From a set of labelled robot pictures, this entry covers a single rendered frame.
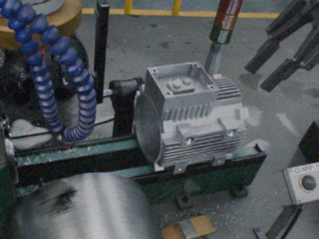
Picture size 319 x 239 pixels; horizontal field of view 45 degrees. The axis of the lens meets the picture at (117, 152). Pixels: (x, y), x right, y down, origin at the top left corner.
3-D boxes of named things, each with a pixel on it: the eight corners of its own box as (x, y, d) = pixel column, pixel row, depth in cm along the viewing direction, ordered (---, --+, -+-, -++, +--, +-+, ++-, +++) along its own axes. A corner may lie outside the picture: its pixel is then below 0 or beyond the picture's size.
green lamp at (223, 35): (215, 45, 110) (219, 30, 107) (206, 33, 114) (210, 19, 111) (233, 43, 112) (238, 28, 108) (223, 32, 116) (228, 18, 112)
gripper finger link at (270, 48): (271, 41, 74) (269, 39, 74) (245, 70, 77) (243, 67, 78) (280, 47, 76) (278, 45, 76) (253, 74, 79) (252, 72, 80)
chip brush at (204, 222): (142, 253, 89) (142, 252, 89) (134, 235, 92) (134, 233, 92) (218, 231, 95) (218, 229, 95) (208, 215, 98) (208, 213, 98)
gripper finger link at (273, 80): (295, 62, 72) (297, 65, 72) (267, 90, 76) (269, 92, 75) (287, 57, 71) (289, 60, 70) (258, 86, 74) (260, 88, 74)
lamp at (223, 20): (219, 30, 107) (223, 16, 104) (210, 19, 111) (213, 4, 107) (238, 28, 108) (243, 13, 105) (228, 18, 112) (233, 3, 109)
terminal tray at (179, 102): (159, 126, 79) (166, 99, 74) (142, 93, 86) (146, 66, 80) (211, 117, 82) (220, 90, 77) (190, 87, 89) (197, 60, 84)
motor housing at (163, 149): (155, 186, 88) (171, 126, 74) (128, 129, 100) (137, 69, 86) (231, 170, 93) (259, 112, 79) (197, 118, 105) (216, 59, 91)
